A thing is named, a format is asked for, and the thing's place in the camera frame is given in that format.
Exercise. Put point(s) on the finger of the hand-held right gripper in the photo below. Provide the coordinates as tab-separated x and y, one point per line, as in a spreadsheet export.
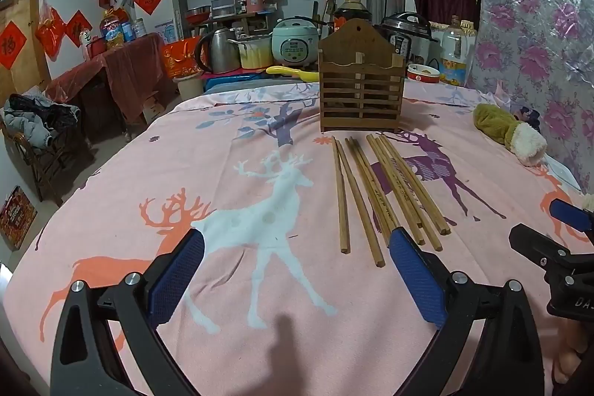
540	250
573	216

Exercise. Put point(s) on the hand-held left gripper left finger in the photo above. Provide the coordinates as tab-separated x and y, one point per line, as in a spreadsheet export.
178	270

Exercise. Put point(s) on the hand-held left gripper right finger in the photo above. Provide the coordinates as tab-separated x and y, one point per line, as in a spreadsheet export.
417	280

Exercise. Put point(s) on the group of wooden chopsticks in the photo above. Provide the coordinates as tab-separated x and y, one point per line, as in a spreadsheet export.
390	173

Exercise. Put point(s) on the wooden slatted chopstick holder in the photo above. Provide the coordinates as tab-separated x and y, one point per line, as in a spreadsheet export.
362	85

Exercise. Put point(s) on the person's right hand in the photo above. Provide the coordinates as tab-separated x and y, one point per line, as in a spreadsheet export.
568	366

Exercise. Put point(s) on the dark printed cloth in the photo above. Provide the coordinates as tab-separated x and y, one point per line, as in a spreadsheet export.
526	117

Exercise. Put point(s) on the green mitten white cuff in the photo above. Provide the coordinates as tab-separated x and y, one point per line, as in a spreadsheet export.
499	127

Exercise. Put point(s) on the pink deer print bedsheet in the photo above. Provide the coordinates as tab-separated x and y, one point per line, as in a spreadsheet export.
139	154

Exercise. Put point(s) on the wooden chair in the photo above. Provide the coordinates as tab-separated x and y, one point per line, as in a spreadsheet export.
55	164

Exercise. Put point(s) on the cardboard box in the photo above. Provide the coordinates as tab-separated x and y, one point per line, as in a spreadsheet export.
152	108

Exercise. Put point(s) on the red printed box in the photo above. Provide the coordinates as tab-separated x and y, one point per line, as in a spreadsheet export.
16	217

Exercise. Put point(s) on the beige plastic bucket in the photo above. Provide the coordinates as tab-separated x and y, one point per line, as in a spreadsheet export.
189	86

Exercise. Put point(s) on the clear cooking oil bottle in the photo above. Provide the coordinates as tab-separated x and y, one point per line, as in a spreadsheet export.
455	57

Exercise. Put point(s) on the blue folded mat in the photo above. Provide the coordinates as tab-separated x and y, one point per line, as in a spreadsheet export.
241	80

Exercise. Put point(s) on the table with red cover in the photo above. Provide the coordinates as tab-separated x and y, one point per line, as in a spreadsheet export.
125	76

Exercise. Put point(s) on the red white bowl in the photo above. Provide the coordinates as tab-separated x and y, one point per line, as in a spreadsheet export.
423	74

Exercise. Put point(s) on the pile of dark clothes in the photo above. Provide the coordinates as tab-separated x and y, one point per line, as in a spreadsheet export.
37	117

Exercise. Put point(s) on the red gift bag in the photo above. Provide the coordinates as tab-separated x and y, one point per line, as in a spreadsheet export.
178	59

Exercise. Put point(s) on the steel electric kettle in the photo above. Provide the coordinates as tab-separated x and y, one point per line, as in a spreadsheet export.
220	50

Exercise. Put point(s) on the yellow plastic ladle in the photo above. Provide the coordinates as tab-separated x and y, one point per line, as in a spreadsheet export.
290	72

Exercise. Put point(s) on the small red pot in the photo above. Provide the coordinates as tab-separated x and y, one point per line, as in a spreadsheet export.
96	47

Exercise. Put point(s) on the black silver pressure cooker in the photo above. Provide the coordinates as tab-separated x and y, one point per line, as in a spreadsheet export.
408	36

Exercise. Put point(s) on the blue label tin can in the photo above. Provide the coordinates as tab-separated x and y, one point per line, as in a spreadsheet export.
128	32
140	28

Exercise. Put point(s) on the yellow oil jug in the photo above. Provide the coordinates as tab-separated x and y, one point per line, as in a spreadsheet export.
111	32

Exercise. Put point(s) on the pale green rice cooker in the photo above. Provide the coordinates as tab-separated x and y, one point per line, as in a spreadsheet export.
294	43

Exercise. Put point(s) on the red metal basin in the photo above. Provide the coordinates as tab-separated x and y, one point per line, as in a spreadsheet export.
198	14

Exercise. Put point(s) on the wooden door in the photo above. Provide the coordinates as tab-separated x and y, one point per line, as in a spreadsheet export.
28	52

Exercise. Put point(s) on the dark sauce bottle yellow cap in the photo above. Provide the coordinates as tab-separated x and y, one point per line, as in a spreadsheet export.
352	8

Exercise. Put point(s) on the floral foil wall sheet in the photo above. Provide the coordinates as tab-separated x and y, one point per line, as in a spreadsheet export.
533	29

